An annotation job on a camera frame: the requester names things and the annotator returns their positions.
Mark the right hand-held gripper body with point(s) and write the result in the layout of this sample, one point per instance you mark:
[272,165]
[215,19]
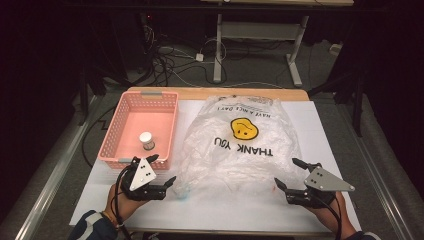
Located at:
[321,181]

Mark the white power strip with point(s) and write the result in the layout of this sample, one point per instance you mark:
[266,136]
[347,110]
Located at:
[336,49]

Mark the aluminium rail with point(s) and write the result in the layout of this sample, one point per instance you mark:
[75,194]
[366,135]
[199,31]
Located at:
[383,186]
[50,176]

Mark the small jar with white lid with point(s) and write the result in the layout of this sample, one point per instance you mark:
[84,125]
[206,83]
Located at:
[146,140]

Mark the clear plastic bag yellow smiley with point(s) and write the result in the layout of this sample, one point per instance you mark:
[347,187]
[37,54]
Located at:
[233,166]

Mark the pink plastic basket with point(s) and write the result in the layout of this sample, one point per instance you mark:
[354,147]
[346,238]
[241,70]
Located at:
[143,116]

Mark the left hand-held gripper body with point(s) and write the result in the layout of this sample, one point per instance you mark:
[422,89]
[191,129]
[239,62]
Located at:
[141,176]

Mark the white metal desk frame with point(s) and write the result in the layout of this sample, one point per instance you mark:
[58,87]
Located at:
[260,31]

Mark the black metal stand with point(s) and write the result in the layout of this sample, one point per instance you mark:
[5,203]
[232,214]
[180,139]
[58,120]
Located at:
[358,100]
[85,96]

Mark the person's right hand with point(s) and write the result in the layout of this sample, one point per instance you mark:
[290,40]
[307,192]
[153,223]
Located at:
[335,218]

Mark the white power adapter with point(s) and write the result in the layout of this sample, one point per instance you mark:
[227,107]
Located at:
[199,57]

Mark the person's left hand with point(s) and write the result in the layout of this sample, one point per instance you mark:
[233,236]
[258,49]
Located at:
[121,206]

